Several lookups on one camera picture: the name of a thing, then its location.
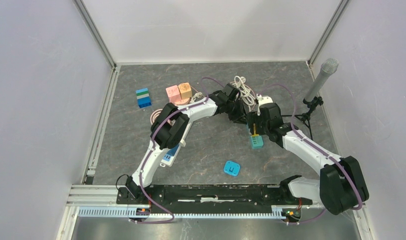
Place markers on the grey microphone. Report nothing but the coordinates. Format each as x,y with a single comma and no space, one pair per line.
328,68

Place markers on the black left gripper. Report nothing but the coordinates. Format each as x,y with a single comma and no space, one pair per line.
240,117

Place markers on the pink cube socket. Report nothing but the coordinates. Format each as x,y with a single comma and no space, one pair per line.
173,94

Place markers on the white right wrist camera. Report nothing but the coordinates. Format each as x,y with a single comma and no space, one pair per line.
264,101

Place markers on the orange cube socket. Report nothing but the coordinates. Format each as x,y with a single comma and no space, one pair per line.
185,90

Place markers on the blue green striped block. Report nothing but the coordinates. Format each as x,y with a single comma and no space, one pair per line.
143,98

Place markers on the teal power strip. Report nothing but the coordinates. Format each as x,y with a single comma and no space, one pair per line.
256,142

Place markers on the blue plug adapter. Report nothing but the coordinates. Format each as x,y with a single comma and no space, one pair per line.
231,168

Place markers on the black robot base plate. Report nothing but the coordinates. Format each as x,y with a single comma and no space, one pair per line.
222,198

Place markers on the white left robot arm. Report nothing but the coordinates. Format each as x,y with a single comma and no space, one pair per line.
171,127

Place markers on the yellow cube socket adapter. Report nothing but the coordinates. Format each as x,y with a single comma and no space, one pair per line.
254,134

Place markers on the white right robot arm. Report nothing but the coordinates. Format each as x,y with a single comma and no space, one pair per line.
341,185

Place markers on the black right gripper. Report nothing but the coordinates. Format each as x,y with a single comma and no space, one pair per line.
254,117

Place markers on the white long power strip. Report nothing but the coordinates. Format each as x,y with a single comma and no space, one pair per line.
170,156

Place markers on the black microphone tripod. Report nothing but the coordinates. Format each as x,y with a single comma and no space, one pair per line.
306,117

